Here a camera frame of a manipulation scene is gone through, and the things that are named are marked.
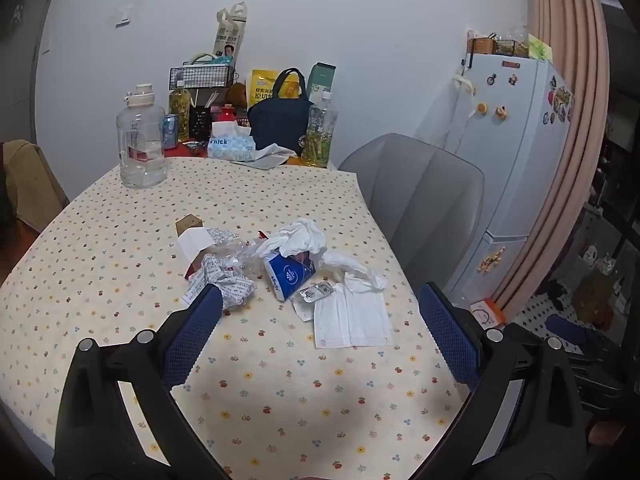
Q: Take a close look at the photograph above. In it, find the pink curtain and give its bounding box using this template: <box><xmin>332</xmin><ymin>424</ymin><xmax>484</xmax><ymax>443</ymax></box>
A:
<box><xmin>495</xmin><ymin>0</ymin><xmax>616</xmax><ymax>321</ymax></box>

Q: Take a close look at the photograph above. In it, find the cluster of fridge magnets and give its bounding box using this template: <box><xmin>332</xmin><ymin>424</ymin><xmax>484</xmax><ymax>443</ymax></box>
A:
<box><xmin>541</xmin><ymin>75</ymin><xmax>576</xmax><ymax>126</ymax></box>

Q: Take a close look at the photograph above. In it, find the blue tissue packet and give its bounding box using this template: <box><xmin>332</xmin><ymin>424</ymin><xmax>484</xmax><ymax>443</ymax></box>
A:
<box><xmin>262</xmin><ymin>252</ymin><xmax>318</xmax><ymax>302</ymax></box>

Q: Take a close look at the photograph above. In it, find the fruit-print cream tablecloth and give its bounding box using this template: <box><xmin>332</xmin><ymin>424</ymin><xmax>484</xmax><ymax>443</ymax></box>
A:
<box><xmin>0</xmin><ymin>157</ymin><xmax>481</xmax><ymax>480</ymax></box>

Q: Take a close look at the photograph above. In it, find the small sauce sachet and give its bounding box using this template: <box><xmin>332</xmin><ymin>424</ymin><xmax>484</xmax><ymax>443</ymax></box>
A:
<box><xmin>292</xmin><ymin>281</ymin><xmax>336</xmax><ymax>321</ymax></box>

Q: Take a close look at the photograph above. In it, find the black pen holder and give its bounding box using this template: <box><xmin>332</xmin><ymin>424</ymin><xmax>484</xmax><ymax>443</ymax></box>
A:
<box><xmin>189</xmin><ymin>105</ymin><xmax>213</xmax><ymax>141</ymax></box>

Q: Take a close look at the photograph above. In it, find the brown plush toy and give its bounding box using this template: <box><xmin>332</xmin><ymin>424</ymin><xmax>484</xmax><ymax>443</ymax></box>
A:
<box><xmin>225</xmin><ymin>82</ymin><xmax>249</xmax><ymax>108</ymax></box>

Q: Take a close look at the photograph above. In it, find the printed paper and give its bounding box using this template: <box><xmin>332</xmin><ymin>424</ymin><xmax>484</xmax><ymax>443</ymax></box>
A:
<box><xmin>182</xmin><ymin>227</ymin><xmax>258</xmax><ymax>311</ymax></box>

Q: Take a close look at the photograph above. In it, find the clear hanging plastic bag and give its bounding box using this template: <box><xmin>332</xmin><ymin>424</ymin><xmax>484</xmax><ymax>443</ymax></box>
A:
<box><xmin>445</xmin><ymin>72</ymin><xmax>478</xmax><ymax>146</ymax></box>

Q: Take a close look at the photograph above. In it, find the orange figure magnet group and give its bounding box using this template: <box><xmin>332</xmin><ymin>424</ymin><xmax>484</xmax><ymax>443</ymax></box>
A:
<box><xmin>477</xmin><ymin>246</ymin><xmax>507</xmax><ymax>275</ymax></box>

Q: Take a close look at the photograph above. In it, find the brown cardboard box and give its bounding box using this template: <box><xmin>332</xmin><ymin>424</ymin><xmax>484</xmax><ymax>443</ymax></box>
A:
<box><xmin>572</xmin><ymin>270</ymin><xmax>616</xmax><ymax>321</ymax></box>

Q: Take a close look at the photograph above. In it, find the white fridge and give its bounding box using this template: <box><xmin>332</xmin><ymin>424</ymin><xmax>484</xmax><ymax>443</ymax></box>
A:
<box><xmin>442</xmin><ymin>54</ymin><xmax>576</xmax><ymax>311</ymax></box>

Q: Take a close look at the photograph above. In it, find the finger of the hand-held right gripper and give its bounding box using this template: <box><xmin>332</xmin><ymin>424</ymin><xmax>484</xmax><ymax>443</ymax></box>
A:
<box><xmin>545</xmin><ymin>313</ymin><xmax>601</xmax><ymax>348</ymax></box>

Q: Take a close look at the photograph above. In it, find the white napkin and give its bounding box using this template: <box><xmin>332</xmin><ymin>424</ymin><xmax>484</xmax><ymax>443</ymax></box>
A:
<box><xmin>313</xmin><ymin>282</ymin><xmax>394</xmax><ymax>350</ymax></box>

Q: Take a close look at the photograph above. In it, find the navy lunch bag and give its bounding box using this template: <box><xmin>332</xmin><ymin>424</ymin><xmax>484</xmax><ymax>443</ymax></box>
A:
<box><xmin>247</xmin><ymin>67</ymin><xmax>311</xmax><ymax>158</ymax></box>

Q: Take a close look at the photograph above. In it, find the white cardboard carton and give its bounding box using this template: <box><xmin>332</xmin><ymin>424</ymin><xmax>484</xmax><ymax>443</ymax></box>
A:
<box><xmin>175</xmin><ymin>215</ymin><xmax>217</xmax><ymax>281</ymax></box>

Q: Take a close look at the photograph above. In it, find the yellow snack packet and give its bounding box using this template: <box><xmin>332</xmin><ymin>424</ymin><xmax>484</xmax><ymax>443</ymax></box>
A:
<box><xmin>250</xmin><ymin>70</ymin><xmax>307</xmax><ymax>106</ymax></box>

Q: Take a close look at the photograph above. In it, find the white paper bag with handles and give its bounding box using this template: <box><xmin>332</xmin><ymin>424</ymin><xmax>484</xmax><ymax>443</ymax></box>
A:
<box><xmin>212</xmin><ymin>2</ymin><xmax>249</xmax><ymax>66</ymax></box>

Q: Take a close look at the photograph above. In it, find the dark wire basket on fridge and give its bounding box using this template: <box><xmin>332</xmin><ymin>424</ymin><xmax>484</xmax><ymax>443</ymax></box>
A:
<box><xmin>492</xmin><ymin>37</ymin><xmax>530</xmax><ymax>58</ymax></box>

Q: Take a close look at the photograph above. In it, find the yellow tea bottle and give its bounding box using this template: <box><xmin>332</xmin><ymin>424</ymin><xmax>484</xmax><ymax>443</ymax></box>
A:
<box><xmin>168</xmin><ymin>85</ymin><xmax>192</xmax><ymax>143</ymax></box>

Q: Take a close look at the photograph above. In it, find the black wire basket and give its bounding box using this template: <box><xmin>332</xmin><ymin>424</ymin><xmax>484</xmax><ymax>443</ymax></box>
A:
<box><xmin>169</xmin><ymin>64</ymin><xmax>237</xmax><ymax>92</ymax></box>

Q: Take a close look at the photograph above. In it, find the orange and white box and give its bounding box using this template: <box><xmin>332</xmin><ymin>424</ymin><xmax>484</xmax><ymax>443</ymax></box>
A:
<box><xmin>470</xmin><ymin>299</ymin><xmax>507</xmax><ymax>328</ymax></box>

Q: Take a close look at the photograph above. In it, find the white tissue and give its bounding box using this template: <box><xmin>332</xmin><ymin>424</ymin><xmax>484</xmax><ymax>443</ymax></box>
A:
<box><xmin>320</xmin><ymin>251</ymin><xmax>388</xmax><ymax>291</ymax></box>
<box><xmin>252</xmin><ymin>218</ymin><xmax>328</xmax><ymax>261</ymax></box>

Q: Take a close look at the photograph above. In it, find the clear plastic wrapper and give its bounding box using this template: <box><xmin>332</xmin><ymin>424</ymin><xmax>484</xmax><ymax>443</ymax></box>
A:
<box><xmin>215</xmin><ymin>237</ymin><xmax>273</xmax><ymax>276</ymax></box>

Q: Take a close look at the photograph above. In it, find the blue drink can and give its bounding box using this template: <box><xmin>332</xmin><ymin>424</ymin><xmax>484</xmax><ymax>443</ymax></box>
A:
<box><xmin>162</xmin><ymin>114</ymin><xmax>180</xmax><ymax>150</ymax></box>

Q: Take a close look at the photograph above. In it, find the clear bottle with green label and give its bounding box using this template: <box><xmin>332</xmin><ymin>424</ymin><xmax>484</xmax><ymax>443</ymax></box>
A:
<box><xmin>302</xmin><ymin>91</ymin><xmax>338</xmax><ymax>168</ymax></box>

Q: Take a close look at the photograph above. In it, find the tall green box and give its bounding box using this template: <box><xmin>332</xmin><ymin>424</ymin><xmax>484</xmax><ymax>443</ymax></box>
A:
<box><xmin>306</xmin><ymin>62</ymin><xmax>337</xmax><ymax>111</ymax></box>

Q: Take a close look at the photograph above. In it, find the large clear water jug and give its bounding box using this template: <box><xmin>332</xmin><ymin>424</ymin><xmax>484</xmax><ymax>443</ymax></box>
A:
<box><xmin>116</xmin><ymin>83</ymin><xmax>168</xmax><ymax>190</ymax></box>

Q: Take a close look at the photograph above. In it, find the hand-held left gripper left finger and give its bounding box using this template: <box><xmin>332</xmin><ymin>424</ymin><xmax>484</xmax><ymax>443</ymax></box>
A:
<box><xmin>52</xmin><ymin>284</ymin><xmax>228</xmax><ymax>480</ymax></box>

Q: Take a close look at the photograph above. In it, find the grey upholstered chair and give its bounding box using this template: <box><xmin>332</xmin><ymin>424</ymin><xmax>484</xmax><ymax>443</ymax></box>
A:
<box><xmin>337</xmin><ymin>133</ymin><xmax>486</xmax><ymax>273</ymax></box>

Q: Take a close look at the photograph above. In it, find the brown chair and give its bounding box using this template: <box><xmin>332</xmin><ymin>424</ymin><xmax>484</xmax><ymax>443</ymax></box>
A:
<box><xmin>0</xmin><ymin>140</ymin><xmax>68</xmax><ymax>221</ymax></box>

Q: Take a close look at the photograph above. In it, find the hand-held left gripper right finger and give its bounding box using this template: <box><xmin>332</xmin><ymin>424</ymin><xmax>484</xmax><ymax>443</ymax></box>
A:
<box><xmin>410</xmin><ymin>281</ymin><xmax>593</xmax><ymax>480</ymax></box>

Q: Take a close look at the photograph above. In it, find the green card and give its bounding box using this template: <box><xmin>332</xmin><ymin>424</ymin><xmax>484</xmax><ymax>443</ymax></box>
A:
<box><xmin>526</xmin><ymin>34</ymin><xmax>553</xmax><ymax>63</ymax></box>

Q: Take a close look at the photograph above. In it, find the blue and white tissue box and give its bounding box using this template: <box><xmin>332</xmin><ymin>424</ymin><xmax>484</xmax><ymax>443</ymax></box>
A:
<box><xmin>207</xmin><ymin>127</ymin><xmax>257</xmax><ymax>162</ymax></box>

